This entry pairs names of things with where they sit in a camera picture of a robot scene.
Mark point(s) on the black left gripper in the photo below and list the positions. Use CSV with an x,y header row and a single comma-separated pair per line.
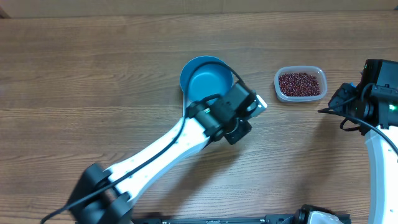
x,y
234,137

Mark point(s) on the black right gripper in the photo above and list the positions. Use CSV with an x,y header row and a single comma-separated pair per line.
x,y
343,94

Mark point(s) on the blue bowl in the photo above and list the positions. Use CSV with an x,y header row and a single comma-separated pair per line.
x,y
207,80

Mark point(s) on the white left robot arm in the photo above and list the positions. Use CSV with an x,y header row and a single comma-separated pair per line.
x,y
109,195

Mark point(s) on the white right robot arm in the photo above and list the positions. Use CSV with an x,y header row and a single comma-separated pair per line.
x,y
372,106

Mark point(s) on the white kitchen scale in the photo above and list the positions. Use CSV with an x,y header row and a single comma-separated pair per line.
x,y
185,104

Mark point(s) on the red beans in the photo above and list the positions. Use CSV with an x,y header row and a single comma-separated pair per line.
x,y
299,84

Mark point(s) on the clear plastic bean container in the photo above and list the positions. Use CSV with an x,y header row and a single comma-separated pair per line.
x,y
311,70

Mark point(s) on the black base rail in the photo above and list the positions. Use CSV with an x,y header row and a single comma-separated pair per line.
x,y
306,214

